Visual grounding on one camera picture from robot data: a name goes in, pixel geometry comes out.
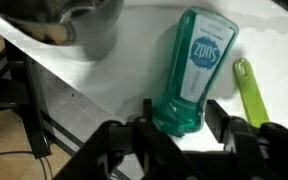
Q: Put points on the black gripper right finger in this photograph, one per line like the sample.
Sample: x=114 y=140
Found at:
x=249 y=152

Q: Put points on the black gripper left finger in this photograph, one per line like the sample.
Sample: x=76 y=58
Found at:
x=104 y=151

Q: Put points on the teal dish soap bottle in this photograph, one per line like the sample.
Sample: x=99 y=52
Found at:
x=202 y=43

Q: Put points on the stainless steel cup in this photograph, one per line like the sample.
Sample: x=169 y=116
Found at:
x=90 y=25

